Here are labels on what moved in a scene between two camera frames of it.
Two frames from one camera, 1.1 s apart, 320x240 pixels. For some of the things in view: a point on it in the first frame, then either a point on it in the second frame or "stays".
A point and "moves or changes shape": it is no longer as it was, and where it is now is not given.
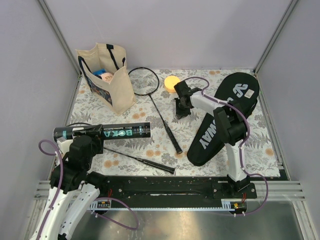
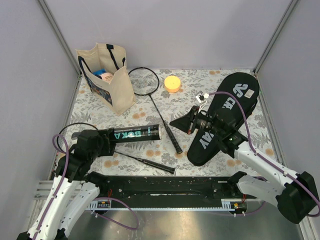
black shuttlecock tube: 105,131 moves or changes shape
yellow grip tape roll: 169,82 stays
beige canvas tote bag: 103,67 stays
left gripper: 97,140 to 108,147
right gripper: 180,114 to 186,123
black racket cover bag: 240,87 stays
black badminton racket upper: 144,81 stays
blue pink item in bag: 106,76 stays
